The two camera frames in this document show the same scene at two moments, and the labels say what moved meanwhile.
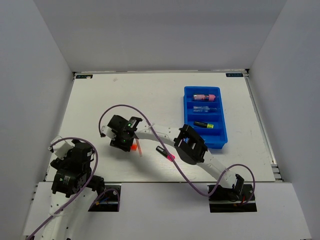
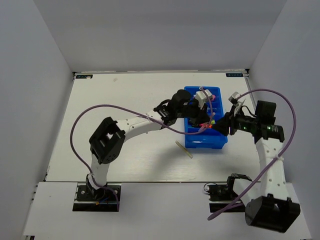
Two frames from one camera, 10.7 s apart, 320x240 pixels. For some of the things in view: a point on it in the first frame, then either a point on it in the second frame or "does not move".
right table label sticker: x=234 y=74 does not move
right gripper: x=116 y=143 -> x=222 y=124
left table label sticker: x=84 y=76 does not move
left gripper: x=58 y=163 -> x=202 y=116
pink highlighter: x=162 y=151 -> x=206 y=125
